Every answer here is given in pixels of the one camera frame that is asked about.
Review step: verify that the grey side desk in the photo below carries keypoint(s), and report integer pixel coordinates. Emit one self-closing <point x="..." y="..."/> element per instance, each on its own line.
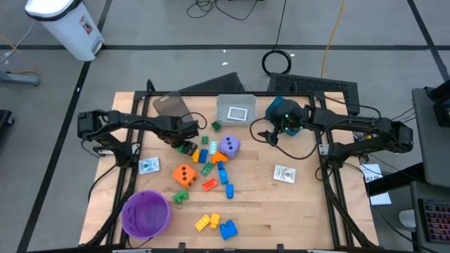
<point x="429" y="147"/>

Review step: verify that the black equipment base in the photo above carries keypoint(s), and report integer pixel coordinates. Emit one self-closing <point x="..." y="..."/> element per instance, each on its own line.
<point x="5" y="117"/>

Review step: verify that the orange foam die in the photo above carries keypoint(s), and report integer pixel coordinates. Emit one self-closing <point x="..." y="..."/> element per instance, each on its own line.
<point x="177" y="175"/>

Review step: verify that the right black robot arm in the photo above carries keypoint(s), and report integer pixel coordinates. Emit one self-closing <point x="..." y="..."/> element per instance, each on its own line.
<point x="351" y="123"/>

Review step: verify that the purple plastic bucket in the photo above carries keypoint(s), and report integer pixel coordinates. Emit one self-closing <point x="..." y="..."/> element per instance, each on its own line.
<point x="146" y="218"/>

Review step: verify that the black flat panel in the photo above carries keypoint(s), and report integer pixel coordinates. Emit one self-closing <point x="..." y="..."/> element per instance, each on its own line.
<point x="221" y="84"/>

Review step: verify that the orange toy brick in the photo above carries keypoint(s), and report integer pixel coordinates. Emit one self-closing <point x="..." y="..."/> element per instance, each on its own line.
<point x="218" y="158"/>

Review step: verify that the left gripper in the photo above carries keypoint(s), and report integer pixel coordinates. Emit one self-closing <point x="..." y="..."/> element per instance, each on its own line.
<point x="183" y="130"/>

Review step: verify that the purple foam die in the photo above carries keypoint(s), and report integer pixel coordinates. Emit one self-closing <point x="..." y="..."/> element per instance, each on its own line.
<point x="225" y="152"/>

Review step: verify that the white pedal trash bin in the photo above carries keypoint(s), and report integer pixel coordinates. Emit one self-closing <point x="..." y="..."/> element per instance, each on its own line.
<point x="70" y="31"/>

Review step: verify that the backlit computer keyboard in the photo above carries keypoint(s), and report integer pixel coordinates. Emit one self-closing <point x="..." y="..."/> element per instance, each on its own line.
<point x="436" y="219"/>

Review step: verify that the red toy brick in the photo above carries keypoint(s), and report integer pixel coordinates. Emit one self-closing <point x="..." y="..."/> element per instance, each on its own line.
<point x="210" y="185"/>

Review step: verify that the grey keyboard desk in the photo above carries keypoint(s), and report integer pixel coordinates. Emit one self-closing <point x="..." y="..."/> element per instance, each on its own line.
<point x="422" y="246"/>

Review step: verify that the small dark blue toy brick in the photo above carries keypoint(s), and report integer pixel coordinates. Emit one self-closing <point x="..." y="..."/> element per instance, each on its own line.
<point x="220" y="166"/>

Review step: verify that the long yellow toy brick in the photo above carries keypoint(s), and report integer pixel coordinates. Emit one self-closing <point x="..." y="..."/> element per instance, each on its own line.
<point x="202" y="223"/>

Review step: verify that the white paper sheet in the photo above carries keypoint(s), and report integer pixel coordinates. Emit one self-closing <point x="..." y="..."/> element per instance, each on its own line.
<point x="381" y="198"/>

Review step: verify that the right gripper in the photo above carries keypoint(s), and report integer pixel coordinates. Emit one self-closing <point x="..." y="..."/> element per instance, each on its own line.
<point x="292" y="117"/>

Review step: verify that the long green toy brick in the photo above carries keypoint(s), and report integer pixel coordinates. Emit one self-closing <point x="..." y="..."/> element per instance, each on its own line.
<point x="207" y="169"/>

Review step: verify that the pale mint toy brick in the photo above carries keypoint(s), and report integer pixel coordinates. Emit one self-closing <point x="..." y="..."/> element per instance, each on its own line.
<point x="213" y="147"/>

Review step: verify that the teal plastic bin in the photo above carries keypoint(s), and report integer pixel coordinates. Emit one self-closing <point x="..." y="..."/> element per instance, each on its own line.
<point x="273" y="103"/>

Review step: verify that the large blue arch brick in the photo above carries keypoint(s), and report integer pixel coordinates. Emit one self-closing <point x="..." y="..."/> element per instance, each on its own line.
<point x="228" y="232"/>

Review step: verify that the grey metal stand base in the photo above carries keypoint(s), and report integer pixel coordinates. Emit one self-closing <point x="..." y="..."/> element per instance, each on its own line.
<point x="21" y="79"/>

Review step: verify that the yellow large-stud toy brick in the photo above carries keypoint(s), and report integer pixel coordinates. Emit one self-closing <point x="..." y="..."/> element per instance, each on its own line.
<point x="214" y="221"/>

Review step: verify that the grey-backed playing card deck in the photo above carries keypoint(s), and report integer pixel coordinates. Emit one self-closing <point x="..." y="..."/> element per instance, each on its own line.
<point x="237" y="113"/>

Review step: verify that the small green toy brick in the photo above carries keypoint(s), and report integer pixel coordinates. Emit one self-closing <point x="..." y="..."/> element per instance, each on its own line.
<point x="216" y="126"/>
<point x="205" y="140"/>

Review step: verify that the black perforated panel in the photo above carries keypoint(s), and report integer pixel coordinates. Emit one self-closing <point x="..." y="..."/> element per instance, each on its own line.
<point x="316" y="84"/>

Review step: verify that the white computer mouse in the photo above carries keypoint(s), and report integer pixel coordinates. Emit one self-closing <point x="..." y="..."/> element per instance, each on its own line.
<point x="407" y="218"/>

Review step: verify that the smoky grey translucent bin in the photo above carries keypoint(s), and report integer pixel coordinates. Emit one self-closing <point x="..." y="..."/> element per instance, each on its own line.
<point x="168" y="105"/>

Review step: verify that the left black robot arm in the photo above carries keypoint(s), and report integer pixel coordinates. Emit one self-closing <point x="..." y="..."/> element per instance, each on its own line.
<point x="116" y="119"/>

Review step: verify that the translucent white plastic bin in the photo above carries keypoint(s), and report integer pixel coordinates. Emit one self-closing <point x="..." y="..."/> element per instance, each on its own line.
<point x="223" y="116"/>

